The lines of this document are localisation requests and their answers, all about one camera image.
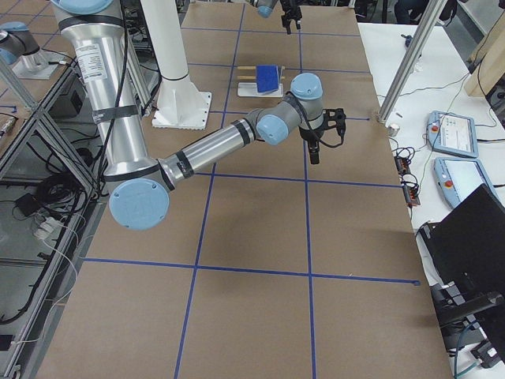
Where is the wooden towel rack white base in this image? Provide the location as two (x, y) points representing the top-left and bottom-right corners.
(238, 65), (285, 98)

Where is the teach pendant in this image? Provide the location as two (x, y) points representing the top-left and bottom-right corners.
(426, 111), (478, 158)
(434, 157), (498, 208)

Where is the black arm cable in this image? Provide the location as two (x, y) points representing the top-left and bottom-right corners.
(284, 90), (346, 150)

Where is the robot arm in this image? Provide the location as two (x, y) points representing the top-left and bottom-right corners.
(52, 1), (326, 230)
(247, 0), (302, 35)

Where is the brown paper table cover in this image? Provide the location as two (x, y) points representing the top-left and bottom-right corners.
(37, 2), (452, 378)

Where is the upper teach pendant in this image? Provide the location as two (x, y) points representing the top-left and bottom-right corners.
(426, 111), (478, 158)

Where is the black laptop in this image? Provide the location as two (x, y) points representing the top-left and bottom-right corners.
(417, 183), (505, 309)

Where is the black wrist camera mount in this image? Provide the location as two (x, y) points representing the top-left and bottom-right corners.
(323, 108), (346, 139)

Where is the orange usb hub near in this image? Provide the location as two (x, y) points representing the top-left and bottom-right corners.
(402, 182), (421, 208)

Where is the aluminium frame post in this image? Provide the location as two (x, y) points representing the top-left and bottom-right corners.
(377, 0), (447, 124)

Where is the small metal cup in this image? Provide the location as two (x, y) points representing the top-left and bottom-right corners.
(387, 123), (400, 137)

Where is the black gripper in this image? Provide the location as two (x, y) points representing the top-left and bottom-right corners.
(299, 127), (322, 164)
(280, 0), (302, 35)

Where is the blue towel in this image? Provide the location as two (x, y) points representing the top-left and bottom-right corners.
(256, 65), (281, 93)

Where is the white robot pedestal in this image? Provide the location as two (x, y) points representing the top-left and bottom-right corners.
(141, 0), (211, 129)

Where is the lower teach pendant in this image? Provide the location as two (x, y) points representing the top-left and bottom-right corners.
(434, 157), (498, 208)

